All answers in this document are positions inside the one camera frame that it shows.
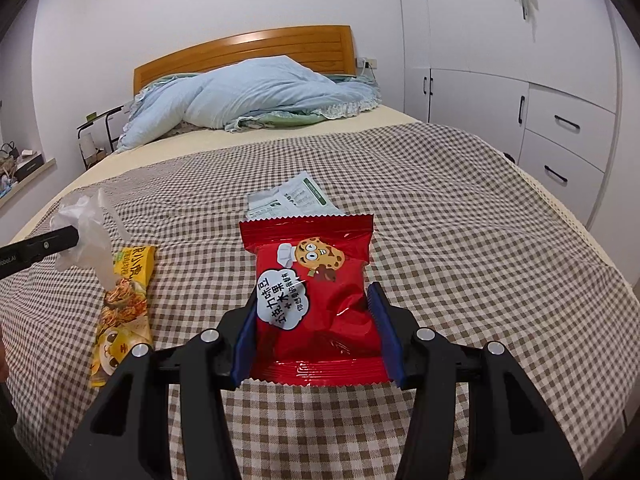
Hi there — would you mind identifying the white wardrobe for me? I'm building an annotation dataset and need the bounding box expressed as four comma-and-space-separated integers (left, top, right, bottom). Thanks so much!
395, 0, 621, 231

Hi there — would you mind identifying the yellow snack packet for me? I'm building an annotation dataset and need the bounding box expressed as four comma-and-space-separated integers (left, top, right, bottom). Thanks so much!
89, 245, 158, 390

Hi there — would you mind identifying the checked bed cover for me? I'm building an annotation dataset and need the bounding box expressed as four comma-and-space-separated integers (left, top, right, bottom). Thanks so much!
0, 122, 640, 480

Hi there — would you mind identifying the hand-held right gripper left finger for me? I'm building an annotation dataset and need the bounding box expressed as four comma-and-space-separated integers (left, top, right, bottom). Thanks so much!
54, 290, 261, 480

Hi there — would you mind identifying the wooden window sill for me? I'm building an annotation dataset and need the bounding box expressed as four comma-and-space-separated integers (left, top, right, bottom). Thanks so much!
0, 157, 57, 198

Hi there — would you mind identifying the wooden bed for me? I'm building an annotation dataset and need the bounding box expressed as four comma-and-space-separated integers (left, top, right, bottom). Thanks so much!
0, 25, 640, 480

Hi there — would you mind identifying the black side table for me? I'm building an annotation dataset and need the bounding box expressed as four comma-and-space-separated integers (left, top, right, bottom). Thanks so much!
76, 106, 126, 171

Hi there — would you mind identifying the green ruffled quilt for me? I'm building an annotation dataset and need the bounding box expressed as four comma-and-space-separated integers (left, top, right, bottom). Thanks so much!
235, 72, 383, 133

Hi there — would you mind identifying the light blue duvet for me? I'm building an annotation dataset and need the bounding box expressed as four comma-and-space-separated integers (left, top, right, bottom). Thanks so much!
117, 55, 383, 153

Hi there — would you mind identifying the white wardrobe drawer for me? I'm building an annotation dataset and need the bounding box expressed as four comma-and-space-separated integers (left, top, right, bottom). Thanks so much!
517, 130, 606, 231
520, 84, 617, 173

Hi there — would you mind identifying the translucent plastic glove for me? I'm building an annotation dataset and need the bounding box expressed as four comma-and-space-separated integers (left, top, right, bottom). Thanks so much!
50, 187, 132, 291

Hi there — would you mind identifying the red cookie packet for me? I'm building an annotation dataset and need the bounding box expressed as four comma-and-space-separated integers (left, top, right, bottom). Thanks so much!
237, 212, 393, 388

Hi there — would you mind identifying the woven handbag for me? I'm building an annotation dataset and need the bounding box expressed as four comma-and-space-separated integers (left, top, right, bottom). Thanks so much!
0, 142, 18, 181

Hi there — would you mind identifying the black box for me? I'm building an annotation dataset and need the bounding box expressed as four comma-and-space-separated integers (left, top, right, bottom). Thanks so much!
15, 152, 45, 181

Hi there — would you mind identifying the pale printed packet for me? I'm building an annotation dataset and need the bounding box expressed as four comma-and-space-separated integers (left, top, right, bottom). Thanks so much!
246, 171, 339, 222

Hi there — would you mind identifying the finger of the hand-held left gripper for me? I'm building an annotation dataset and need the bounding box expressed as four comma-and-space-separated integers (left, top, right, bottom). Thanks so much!
0, 225, 81, 278

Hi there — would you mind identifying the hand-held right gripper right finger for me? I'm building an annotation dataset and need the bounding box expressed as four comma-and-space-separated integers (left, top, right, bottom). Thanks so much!
366, 281, 585, 480

